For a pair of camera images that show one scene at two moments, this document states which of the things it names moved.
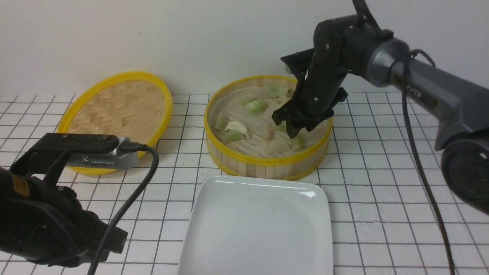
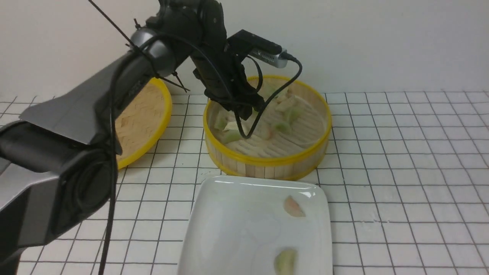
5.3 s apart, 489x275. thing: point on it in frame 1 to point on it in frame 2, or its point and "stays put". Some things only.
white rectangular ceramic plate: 238,225 stays put
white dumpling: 236,126 stays put
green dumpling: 298,143 to 285,262
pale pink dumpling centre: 266,133 stays put
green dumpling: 221,123 stays put
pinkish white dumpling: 277,147 to 292,207
